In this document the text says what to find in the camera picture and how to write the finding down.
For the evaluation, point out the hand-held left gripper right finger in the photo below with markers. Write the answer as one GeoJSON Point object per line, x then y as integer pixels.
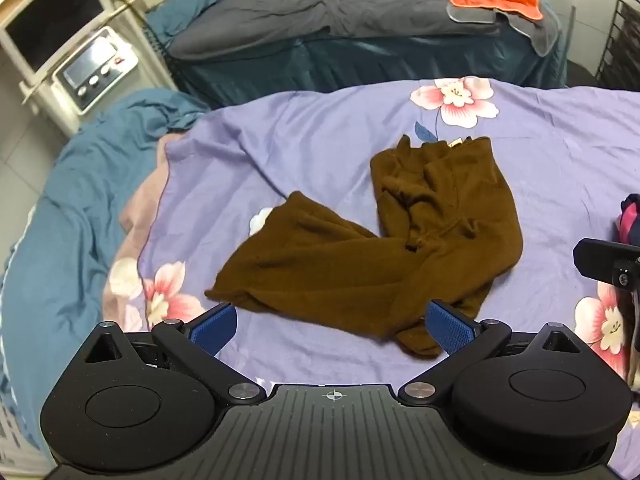
{"type": "Point", "coordinates": [450, 329]}

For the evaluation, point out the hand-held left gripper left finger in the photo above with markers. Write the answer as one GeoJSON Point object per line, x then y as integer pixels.
{"type": "Point", "coordinates": [216, 327]}

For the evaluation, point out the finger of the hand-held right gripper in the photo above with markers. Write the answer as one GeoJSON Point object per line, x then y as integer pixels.
{"type": "Point", "coordinates": [600, 260]}

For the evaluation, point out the brown knit sweater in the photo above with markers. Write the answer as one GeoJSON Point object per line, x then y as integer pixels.
{"type": "Point", "coordinates": [325, 260]}

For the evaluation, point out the dark and pink clothing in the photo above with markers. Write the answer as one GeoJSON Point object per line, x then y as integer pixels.
{"type": "Point", "coordinates": [631, 220]}

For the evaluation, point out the pink blanket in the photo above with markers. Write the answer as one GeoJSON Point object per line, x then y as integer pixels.
{"type": "Point", "coordinates": [142, 200]}

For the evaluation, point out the teal duvet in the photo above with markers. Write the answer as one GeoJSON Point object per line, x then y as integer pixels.
{"type": "Point", "coordinates": [60, 210]}

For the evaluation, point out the purple floral bed sheet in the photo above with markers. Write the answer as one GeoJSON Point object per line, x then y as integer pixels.
{"type": "Point", "coordinates": [325, 135]}

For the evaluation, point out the grey towel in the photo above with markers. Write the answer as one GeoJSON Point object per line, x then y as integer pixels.
{"type": "Point", "coordinates": [542, 35]}

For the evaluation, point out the teal bed cover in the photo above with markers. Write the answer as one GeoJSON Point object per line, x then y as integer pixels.
{"type": "Point", "coordinates": [400, 65]}

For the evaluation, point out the white machine with control panel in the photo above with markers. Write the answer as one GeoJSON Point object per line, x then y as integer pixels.
{"type": "Point", "coordinates": [95, 67]}

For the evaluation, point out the grey blanket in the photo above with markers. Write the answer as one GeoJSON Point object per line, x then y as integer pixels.
{"type": "Point", "coordinates": [300, 15]}

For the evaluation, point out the white cabinet with dark screen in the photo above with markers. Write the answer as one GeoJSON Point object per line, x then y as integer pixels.
{"type": "Point", "coordinates": [50, 15]}

